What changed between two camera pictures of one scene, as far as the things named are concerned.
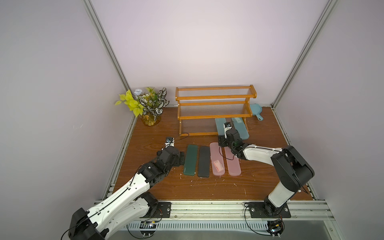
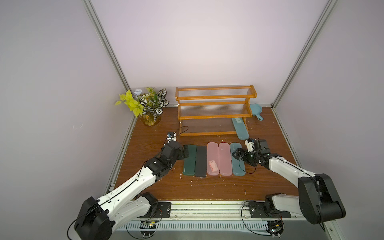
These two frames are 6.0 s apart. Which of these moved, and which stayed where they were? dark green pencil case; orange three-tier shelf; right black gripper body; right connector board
Moved: right black gripper body
Stayed: right connector board; orange three-tier shelf; dark green pencil case
